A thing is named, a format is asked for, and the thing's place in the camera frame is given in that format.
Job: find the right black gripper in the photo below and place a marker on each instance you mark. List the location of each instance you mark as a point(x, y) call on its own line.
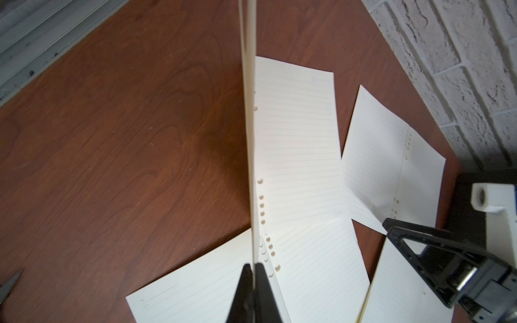
point(458, 272)

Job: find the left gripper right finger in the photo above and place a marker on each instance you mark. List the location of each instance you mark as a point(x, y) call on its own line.
point(265, 306)

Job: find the black plastic toolbox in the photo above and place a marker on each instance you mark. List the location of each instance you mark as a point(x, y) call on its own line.
point(463, 220)

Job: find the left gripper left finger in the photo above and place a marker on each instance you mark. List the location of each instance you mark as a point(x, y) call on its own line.
point(242, 308)

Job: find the notebook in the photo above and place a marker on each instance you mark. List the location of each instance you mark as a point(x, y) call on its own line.
point(390, 170)
point(300, 224)
point(201, 291)
point(398, 294)

